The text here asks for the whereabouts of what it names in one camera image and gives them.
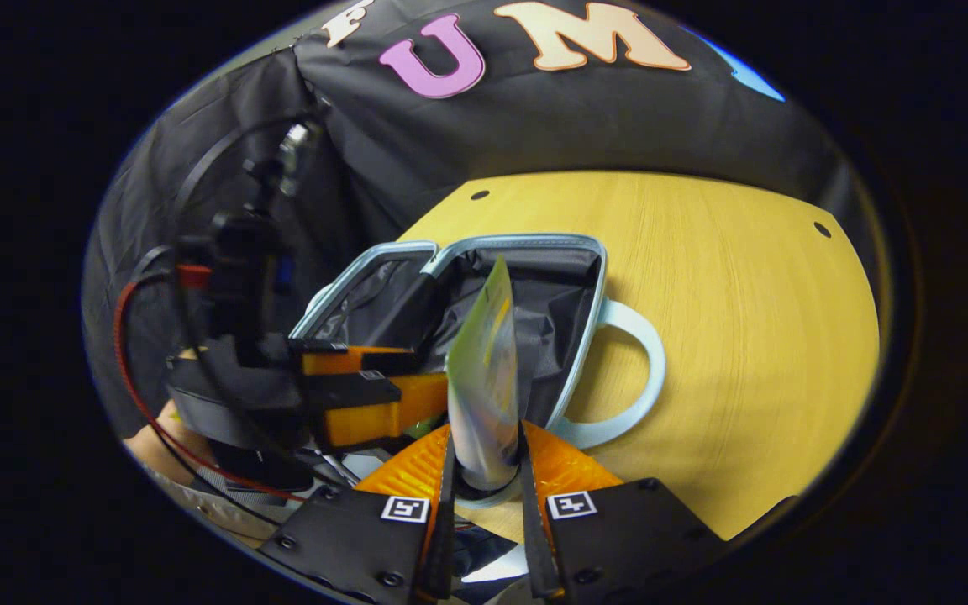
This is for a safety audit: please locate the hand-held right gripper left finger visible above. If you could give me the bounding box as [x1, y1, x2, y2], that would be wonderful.
[281, 423, 457, 604]

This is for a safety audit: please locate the red cable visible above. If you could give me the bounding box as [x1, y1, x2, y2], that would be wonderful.
[113, 265, 308, 503]

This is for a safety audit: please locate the light blue suitcase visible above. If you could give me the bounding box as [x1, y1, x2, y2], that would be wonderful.
[287, 234, 668, 509]

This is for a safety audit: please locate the black cable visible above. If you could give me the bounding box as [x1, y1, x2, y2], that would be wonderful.
[169, 108, 329, 219]

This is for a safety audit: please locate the black backdrop cloth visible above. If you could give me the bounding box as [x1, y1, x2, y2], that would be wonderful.
[81, 0, 880, 438]

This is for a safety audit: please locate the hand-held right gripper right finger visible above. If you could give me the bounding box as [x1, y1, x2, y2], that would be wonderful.
[520, 420, 730, 602]

